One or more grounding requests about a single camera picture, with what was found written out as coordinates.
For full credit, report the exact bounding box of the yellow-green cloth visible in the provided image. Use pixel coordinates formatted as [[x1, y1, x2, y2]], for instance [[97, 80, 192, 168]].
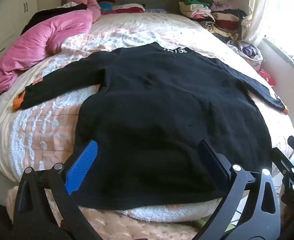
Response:
[[196, 217, 213, 228]]

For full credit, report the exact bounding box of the laundry basket with clothes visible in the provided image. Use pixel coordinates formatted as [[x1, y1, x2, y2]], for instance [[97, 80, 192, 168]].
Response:
[[227, 40, 264, 62]]

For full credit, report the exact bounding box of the cream curtain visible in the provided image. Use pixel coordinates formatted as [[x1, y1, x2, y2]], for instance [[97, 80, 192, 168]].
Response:
[[242, 0, 287, 45]]

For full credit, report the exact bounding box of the striped pillow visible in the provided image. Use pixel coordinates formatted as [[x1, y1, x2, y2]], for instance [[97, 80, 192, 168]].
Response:
[[95, 0, 119, 14]]

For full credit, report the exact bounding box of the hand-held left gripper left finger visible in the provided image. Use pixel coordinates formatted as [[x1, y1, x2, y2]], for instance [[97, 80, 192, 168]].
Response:
[[13, 140, 102, 240]]

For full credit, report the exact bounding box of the cream wardrobe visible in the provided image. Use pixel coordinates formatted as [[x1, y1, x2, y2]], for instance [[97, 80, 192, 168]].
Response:
[[0, 0, 38, 65]]

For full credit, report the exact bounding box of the window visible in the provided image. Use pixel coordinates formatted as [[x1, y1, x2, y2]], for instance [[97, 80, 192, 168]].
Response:
[[262, 0, 294, 63]]

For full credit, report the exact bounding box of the red plastic bag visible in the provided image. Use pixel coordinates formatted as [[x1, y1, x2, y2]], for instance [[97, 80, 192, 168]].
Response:
[[259, 69, 276, 87]]

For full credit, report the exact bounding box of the peach checked fleece blanket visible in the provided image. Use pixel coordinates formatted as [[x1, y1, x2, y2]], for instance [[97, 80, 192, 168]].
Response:
[[0, 12, 294, 220]]

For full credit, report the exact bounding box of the pile of folded clothes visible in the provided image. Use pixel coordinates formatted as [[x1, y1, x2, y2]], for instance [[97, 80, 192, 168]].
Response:
[[179, 0, 248, 40]]

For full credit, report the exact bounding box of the green windowsill cushion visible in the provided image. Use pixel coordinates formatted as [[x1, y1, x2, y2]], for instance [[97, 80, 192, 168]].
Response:
[[263, 37, 294, 77]]

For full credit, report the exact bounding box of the pink duvet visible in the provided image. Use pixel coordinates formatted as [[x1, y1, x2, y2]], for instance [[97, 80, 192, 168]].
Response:
[[0, 0, 101, 108]]

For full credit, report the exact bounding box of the floral laundry basket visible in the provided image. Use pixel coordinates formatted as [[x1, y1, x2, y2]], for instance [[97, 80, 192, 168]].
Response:
[[250, 59, 262, 72]]

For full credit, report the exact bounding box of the black sweater with orange cuffs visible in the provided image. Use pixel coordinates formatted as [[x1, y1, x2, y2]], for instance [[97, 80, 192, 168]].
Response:
[[13, 41, 289, 212]]

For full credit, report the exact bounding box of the blue patterned cloth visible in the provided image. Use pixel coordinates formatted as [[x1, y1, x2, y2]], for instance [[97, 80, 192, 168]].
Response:
[[144, 8, 168, 14]]

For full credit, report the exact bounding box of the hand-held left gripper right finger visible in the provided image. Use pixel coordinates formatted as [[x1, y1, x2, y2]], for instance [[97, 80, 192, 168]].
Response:
[[194, 140, 283, 240]]

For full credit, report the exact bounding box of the black garment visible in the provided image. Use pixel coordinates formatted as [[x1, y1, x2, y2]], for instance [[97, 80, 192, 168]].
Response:
[[21, 3, 87, 35]]

